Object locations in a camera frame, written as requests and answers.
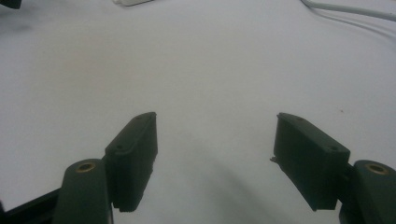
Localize dark object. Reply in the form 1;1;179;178
0;0;22;9

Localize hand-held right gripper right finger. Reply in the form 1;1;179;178
270;112;351;212

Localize white cable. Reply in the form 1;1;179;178
300;0;396;22

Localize white flat object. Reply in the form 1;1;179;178
112;0;154;7

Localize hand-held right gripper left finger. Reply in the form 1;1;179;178
104;111;159;213

